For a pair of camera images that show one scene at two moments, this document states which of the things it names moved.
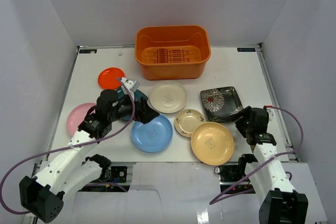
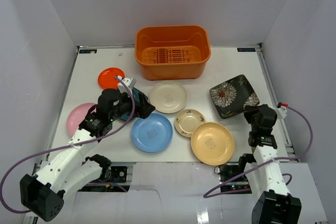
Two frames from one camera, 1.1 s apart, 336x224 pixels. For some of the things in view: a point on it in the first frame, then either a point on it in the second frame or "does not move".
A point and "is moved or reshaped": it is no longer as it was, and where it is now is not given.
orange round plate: [107, 77] does not move
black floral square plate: [220, 104] is moved or reshaped
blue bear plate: [153, 136] does not move
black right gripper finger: [242, 126] to [250, 117]
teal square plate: [138, 94] does not move
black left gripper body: [142, 109] does not move
